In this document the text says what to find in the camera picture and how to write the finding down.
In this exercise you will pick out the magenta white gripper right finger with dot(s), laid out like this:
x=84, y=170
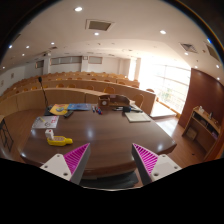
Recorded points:
x=151, y=166

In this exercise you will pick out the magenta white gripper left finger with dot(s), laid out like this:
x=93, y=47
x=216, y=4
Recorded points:
x=70, y=166

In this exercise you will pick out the white charger plug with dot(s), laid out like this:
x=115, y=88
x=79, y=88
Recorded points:
x=49, y=134

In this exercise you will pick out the white paper sheet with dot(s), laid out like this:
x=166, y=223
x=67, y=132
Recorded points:
x=44, y=122

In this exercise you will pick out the black remote control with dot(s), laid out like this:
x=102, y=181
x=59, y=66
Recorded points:
x=68, y=114

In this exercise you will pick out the black desk microphone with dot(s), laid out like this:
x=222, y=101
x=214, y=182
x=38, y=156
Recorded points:
x=47, y=108

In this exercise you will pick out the red blue markers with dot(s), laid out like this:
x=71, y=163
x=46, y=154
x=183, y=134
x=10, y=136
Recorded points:
x=97, y=109

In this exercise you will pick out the wooden bookshelf cabinet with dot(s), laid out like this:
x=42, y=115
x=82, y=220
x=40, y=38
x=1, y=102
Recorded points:
x=202, y=128

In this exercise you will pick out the black metal stand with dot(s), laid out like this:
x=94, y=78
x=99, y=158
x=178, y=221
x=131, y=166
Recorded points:
x=5, y=135

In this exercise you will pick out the wooden chair behind table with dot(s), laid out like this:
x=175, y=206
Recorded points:
x=138, y=99

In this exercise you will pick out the wooden desk organizer box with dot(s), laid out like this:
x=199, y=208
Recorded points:
x=113, y=100

